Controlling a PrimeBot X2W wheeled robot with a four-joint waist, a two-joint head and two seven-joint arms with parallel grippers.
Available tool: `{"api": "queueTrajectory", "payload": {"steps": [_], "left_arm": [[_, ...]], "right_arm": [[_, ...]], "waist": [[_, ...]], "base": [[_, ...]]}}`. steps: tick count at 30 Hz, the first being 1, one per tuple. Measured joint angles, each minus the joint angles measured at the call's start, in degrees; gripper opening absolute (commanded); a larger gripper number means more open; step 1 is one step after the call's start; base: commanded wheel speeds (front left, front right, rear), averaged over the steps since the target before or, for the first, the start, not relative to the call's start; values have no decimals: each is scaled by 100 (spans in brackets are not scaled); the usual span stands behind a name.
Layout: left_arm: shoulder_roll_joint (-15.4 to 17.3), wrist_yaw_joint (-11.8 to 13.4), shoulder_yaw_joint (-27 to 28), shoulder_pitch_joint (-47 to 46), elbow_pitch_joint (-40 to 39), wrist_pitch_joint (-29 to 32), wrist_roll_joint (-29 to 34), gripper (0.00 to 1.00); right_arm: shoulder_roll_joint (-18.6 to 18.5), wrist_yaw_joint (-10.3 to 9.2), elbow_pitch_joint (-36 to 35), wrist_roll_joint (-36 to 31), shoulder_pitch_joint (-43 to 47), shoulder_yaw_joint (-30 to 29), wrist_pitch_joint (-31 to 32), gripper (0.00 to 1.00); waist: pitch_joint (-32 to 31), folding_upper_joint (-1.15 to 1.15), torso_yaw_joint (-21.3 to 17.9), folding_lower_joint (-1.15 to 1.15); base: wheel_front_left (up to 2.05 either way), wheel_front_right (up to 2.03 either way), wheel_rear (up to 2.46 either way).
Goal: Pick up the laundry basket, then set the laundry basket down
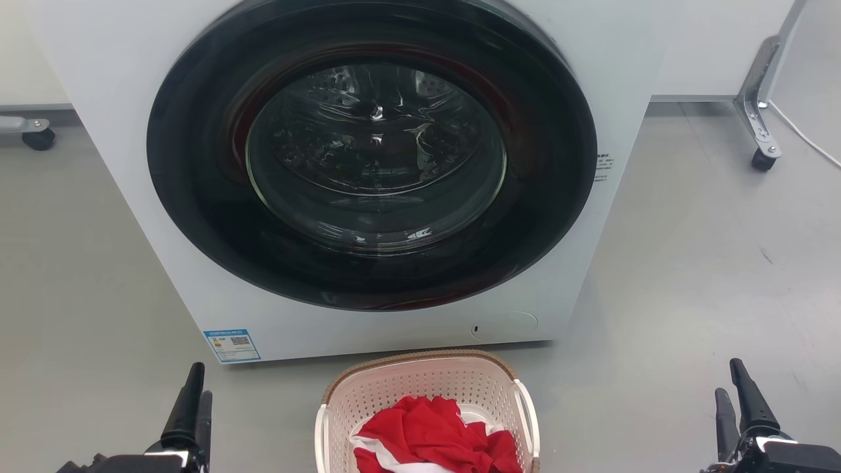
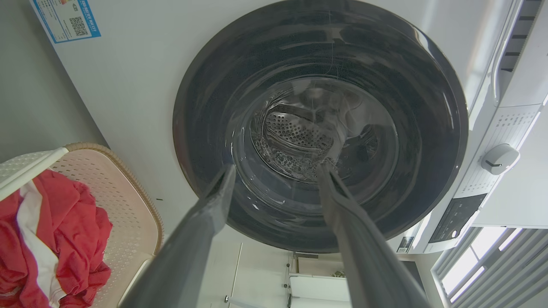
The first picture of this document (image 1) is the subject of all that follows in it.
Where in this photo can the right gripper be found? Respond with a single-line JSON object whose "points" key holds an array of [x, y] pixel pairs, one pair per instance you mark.
{"points": [[788, 460]]}

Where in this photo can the black round washer door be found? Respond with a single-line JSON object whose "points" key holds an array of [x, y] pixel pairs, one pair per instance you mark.
{"points": [[197, 197]]}

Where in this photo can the short grey metal stand leg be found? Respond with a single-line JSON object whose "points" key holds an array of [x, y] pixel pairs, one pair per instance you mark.
{"points": [[20, 124]]}

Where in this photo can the red garment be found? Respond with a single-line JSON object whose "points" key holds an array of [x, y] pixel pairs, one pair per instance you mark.
{"points": [[427, 430]]}

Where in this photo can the black caster wheel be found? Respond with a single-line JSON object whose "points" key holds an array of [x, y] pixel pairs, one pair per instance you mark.
{"points": [[39, 140], [763, 161]]}

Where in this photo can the blue energy label sticker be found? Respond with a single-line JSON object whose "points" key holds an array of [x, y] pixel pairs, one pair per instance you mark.
{"points": [[231, 345]]}

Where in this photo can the round white filter cover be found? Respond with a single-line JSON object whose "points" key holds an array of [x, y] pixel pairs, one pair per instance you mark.
{"points": [[509, 326]]}

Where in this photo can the small printed text sticker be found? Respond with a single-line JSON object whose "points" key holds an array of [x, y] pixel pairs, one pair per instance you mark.
{"points": [[604, 167]]}

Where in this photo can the white perforated laundry basket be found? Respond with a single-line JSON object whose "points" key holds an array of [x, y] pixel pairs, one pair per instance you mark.
{"points": [[420, 378]]}

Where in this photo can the tall grey metal stand leg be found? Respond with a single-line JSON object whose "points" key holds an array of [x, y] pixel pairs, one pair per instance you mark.
{"points": [[755, 98]]}

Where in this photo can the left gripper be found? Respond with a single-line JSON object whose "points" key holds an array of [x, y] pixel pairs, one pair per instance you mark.
{"points": [[151, 463]]}

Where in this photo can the white front-load washing machine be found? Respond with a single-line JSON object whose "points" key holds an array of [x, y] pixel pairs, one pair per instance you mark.
{"points": [[125, 131]]}

